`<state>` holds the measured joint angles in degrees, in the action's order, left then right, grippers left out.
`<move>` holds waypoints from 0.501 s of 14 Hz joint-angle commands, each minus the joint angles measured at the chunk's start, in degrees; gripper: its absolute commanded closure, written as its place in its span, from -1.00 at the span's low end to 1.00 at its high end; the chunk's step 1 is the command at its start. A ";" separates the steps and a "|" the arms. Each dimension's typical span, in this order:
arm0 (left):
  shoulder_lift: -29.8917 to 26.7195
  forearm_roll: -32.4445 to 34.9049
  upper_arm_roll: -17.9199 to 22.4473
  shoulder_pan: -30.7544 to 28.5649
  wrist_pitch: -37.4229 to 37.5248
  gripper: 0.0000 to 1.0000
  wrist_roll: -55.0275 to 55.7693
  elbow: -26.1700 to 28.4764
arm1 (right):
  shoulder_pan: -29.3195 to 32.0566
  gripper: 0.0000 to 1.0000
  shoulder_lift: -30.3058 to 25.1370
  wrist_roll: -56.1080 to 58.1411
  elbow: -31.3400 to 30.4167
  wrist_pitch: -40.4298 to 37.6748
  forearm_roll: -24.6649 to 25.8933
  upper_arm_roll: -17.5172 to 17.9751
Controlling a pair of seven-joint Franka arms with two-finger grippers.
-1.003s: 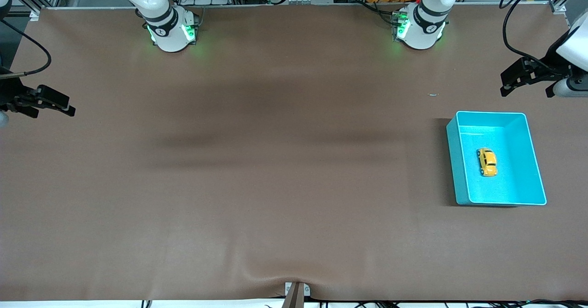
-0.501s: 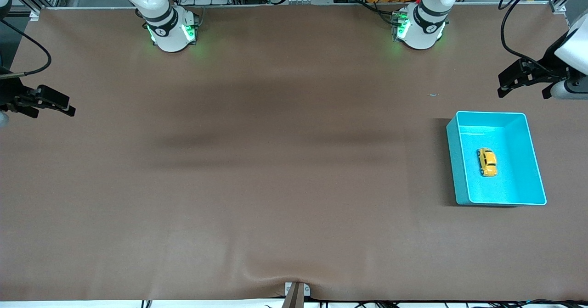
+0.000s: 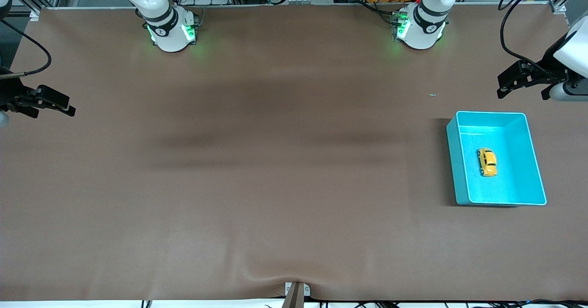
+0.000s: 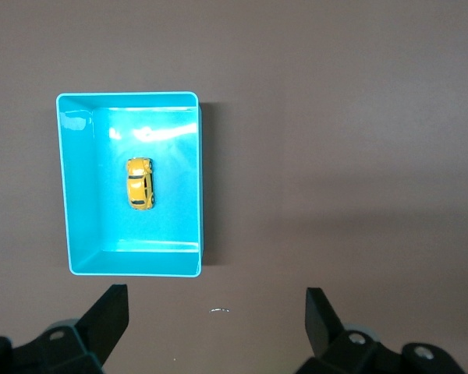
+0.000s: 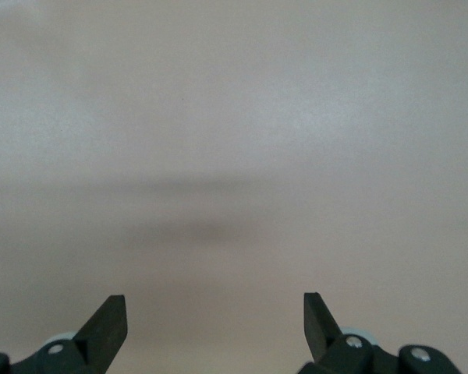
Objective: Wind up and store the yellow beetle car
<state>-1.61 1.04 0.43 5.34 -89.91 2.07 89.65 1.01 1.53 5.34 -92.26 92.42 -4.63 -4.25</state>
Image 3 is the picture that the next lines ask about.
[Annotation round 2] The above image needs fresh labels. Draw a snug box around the yellow beetle toy car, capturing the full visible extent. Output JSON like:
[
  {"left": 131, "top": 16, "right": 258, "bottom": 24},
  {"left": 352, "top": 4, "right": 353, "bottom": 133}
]
[{"left": 476, "top": 147, "right": 498, "bottom": 178}]

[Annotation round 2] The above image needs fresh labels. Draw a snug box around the brown table cover cloth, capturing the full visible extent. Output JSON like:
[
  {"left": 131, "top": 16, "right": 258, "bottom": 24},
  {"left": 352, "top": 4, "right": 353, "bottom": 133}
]
[{"left": 0, "top": 3, "right": 588, "bottom": 302}]

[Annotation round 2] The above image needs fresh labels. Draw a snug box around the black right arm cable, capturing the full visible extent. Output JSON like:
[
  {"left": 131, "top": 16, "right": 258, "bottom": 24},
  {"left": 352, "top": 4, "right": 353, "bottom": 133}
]
[{"left": 0, "top": 19, "right": 52, "bottom": 77}]

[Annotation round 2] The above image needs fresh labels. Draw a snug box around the teal plastic bin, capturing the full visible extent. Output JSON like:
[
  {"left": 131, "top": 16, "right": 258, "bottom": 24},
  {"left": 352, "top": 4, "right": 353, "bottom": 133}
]
[{"left": 446, "top": 111, "right": 548, "bottom": 206}]

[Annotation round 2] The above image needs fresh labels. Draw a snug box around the metal clamp bracket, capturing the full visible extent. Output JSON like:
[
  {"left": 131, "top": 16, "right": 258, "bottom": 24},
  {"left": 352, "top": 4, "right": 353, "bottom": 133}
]
[{"left": 281, "top": 281, "right": 311, "bottom": 308}]

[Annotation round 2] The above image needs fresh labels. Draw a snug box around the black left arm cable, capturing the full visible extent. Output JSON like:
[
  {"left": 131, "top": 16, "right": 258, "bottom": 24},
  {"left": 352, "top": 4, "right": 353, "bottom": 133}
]
[{"left": 498, "top": 0, "right": 575, "bottom": 70}]

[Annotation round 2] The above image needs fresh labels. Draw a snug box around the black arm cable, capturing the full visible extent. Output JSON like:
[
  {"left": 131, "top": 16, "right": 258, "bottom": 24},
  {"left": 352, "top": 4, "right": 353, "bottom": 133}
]
[
  {"left": 0, "top": 19, "right": 52, "bottom": 77},
  {"left": 498, "top": 0, "right": 575, "bottom": 70}
]

